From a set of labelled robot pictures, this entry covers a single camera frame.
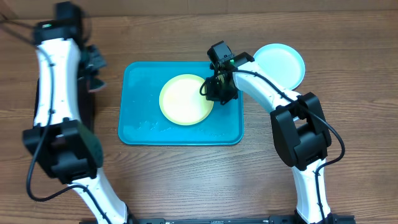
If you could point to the light blue plate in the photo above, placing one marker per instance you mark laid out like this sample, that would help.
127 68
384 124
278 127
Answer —
282 63

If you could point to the yellow-green plate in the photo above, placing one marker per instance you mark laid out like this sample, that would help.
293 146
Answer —
180 100

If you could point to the teal plastic tray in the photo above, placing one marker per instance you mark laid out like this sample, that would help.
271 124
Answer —
141 121

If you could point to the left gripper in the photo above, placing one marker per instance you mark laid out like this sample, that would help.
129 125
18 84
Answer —
99 63

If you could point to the black rectangular tray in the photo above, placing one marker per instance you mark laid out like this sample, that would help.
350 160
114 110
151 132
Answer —
76 103

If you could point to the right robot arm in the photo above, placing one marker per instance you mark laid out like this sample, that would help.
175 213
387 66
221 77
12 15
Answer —
300 132

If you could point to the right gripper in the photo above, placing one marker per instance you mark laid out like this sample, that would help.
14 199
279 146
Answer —
218 92

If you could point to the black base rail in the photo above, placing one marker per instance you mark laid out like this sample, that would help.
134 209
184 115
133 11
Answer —
273 219

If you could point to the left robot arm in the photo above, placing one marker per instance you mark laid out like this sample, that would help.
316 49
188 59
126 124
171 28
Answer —
62 139

